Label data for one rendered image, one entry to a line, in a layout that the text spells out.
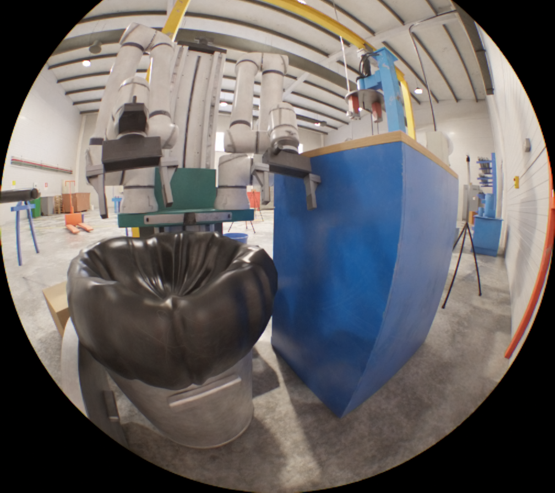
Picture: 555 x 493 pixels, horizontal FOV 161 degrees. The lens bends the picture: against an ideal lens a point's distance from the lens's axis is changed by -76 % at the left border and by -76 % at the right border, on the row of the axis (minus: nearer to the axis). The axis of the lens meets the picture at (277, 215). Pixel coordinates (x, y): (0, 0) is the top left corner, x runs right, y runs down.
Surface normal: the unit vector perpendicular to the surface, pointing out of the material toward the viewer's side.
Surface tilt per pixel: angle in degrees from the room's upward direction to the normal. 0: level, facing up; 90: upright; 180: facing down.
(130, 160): 155
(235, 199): 68
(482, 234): 90
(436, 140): 90
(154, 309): 51
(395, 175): 90
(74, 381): 29
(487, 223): 90
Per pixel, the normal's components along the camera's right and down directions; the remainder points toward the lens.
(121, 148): 0.60, -0.31
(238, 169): 0.17, 0.10
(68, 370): 0.41, -0.89
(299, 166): 0.43, -0.30
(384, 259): -0.88, 0.03
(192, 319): 0.04, -0.42
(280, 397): 0.02, -0.99
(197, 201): 0.55, 0.10
